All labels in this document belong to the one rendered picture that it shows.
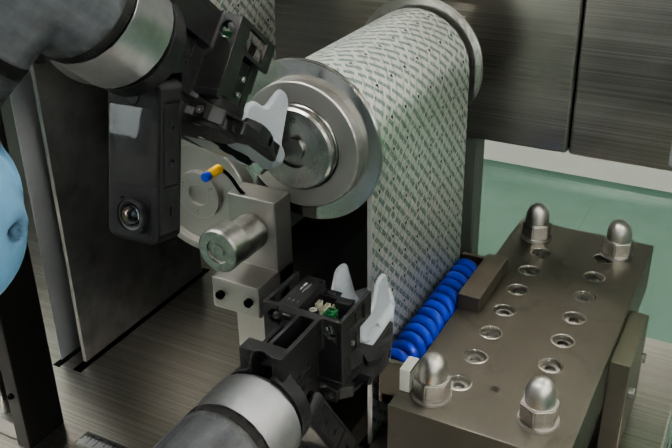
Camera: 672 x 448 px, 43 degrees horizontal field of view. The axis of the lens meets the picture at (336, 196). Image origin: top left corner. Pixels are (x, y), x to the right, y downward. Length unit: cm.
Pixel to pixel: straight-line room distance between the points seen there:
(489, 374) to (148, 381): 42
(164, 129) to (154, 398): 51
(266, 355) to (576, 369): 33
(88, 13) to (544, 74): 61
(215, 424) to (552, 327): 42
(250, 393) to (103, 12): 28
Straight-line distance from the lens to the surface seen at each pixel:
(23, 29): 48
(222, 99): 61
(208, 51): 61
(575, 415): 80
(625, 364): 89
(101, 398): 104
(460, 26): 92
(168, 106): 58
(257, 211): 75
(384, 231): 78
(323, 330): 67
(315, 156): 72
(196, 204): 84
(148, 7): 53
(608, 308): 95
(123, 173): 60
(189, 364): 107
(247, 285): 75
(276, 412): 62
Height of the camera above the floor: 153
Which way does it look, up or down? 26 degrees down
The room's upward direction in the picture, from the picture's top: 1 degrees counter-clockwise
